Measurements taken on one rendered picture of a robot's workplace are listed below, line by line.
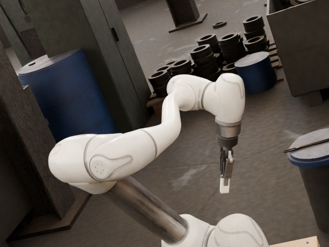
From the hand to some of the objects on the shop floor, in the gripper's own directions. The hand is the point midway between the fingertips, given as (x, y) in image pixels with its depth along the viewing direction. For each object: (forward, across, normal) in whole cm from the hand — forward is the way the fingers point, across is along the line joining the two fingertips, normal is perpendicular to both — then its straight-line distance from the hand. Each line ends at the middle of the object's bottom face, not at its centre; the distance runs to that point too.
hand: (224, 184), depth 222 cm
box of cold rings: (+48, +222, -166) cm, 281 cm away
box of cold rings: (+149, +205, +118) cm, 280 cm away
